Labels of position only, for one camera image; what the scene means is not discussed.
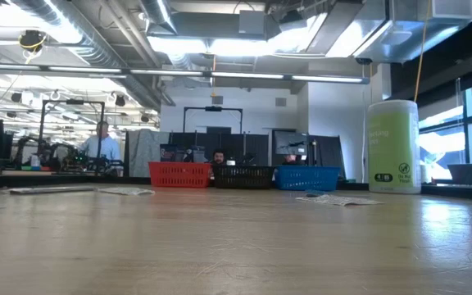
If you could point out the black plastic basket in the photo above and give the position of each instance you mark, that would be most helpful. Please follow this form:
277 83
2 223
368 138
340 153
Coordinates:
244 177

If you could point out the dark computer monitor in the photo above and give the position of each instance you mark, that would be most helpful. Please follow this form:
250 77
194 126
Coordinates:
291 142

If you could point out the small dark screen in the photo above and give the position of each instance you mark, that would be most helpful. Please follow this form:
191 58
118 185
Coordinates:
168 152

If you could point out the gray fabric partition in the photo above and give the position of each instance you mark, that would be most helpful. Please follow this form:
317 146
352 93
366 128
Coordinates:
146 151

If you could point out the gray square wall vent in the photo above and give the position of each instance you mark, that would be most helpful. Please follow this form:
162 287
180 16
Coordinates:
280 102
217 100

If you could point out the dark dome security camera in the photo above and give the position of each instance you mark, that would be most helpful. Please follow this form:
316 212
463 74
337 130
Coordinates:
363 60

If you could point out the black metal gantry frame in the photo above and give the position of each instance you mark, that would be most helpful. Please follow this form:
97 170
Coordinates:
72 101
213 108

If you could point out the black partition panel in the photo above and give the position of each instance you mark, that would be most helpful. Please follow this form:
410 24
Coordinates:
328 151
256 147

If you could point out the red plastic basket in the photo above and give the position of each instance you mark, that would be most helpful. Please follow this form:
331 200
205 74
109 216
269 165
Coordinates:
178 174

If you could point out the white plastic tub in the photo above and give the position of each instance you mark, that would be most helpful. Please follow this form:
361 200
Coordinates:
35 161

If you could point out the long ceiling light strip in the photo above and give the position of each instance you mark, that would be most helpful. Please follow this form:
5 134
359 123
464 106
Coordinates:
244 75

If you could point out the white wipes canister green label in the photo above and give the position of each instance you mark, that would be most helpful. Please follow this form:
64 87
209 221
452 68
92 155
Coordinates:
391 151

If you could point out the person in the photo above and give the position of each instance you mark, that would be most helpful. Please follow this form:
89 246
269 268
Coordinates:
218 157
291 159
103 145

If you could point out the blue plastic basket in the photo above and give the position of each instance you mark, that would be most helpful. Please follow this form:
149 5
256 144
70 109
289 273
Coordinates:
306 178

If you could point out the silver rectangular air duct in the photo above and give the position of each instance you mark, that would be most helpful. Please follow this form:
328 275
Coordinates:
383 37

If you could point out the black track spotlight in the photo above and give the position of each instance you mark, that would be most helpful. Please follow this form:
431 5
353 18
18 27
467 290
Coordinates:
120 101
16 97

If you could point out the black comb in clear wrapper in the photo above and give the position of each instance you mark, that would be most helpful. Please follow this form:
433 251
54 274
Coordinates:
47 190

